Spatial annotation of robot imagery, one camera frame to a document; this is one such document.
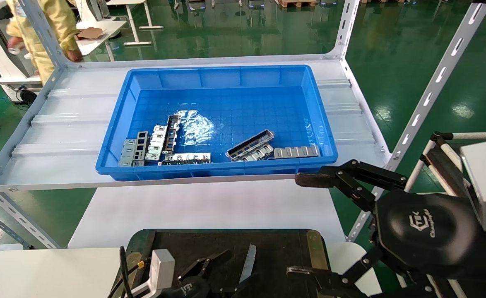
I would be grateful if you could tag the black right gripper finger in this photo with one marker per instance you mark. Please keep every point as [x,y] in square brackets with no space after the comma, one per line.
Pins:
[350,281]
[350,178]

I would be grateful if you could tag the grey metal bracket part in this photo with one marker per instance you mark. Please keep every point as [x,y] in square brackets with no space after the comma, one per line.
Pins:
[129,155]

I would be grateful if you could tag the flat cardboard piece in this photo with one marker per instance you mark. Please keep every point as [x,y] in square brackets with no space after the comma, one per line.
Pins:
[90,33]

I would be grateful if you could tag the white metal shelf rack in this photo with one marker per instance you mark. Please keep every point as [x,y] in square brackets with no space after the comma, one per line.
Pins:
[69,136]

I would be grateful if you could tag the white background table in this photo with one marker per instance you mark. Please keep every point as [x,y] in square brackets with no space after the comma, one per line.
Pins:
[137,42]

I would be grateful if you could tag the large blue plastic bin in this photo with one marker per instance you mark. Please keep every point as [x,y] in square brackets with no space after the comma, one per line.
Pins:
[247,107]

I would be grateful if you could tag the white tubular frame cart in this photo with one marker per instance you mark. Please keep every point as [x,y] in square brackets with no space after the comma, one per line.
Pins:
[446,165]

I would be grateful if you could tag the white side table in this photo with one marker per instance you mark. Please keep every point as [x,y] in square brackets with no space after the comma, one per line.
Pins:
[112,31]

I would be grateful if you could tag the black container with brass edges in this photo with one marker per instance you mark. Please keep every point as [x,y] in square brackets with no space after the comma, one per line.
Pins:
[276,252]

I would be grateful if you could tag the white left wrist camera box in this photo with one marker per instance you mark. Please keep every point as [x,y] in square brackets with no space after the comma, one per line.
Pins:
[162,269]

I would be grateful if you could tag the silver metal bracket part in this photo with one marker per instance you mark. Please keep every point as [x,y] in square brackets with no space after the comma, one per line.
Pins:
[185,156]
[297,152]
[158,142]
[249,260]

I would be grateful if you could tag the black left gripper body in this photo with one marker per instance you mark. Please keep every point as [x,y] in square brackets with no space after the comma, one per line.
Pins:
[193,288]

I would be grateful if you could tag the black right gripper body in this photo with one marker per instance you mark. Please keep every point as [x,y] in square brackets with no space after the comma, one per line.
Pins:
[425,231]

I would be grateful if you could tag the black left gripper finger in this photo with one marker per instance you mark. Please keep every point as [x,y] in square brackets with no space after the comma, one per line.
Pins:
[243,289]
[208,264]

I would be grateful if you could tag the angled dark metal part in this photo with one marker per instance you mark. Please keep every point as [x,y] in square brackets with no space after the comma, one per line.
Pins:
[259,154]

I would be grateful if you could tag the wooden pallet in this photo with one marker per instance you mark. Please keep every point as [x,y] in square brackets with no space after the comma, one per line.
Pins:
[292,3]

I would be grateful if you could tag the person in yellow coat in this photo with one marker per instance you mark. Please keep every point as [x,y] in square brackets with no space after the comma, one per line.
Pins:
[63,25]

